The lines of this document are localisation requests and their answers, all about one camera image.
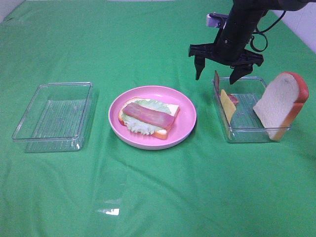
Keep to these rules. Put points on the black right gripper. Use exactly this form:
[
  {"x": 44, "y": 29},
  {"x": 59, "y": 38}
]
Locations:
[{"x": 228, "y": 49}]

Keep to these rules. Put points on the ham slice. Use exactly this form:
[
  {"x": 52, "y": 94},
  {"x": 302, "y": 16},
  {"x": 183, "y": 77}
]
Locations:
[{"x": 217, "y": 89}]

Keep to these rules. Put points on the bread slice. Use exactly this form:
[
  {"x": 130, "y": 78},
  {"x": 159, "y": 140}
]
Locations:
[
  {"x": 148, "y": 116},
  {"x": 281, "y": 102}
]

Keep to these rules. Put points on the bacon strip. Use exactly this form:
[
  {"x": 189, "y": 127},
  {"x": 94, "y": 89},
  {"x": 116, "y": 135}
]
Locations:
[{"x": 153, "y": 117}]

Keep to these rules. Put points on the green lettuce leaf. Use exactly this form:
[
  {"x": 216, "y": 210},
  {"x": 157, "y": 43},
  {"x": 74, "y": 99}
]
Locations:
[{"x": 137, "y": 126}]

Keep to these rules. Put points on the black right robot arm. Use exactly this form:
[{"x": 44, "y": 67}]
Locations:
[{"x": 249, "y": 12}]

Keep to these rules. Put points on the yellow cheese slice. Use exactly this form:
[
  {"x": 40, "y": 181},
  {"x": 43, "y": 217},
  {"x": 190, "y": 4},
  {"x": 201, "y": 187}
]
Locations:
[{"x": 229, "y": 103}]

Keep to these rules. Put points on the pink round plate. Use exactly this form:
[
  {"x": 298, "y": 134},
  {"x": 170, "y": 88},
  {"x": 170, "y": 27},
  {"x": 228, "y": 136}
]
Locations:
[{"x": 184, "y": 123}]

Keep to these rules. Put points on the right clear plastic tray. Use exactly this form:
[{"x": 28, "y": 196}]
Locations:
[{"x": 245, "y": 126}]

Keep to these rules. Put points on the clear plastic tray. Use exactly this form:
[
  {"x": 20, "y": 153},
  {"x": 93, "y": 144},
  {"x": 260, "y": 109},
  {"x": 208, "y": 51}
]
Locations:
[
  {"x": 245, "y": 126},
  {"x": 57, "y": 119}
]

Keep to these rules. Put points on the green table cloth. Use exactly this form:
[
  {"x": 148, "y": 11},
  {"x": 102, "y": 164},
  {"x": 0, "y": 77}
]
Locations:
[{"x": 203, "y": 187}]

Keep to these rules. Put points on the clear plastic film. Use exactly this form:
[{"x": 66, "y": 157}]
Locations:
[{"x": 110, "y": 192}]

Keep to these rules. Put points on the left clear plastic tray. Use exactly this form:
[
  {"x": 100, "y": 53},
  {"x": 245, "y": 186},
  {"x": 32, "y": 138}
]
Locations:
[{"x": 57, "y": 119}]

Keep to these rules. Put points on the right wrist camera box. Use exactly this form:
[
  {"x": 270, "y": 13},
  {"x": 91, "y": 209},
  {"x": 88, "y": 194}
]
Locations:
[{"x": 216, "y": 20}]

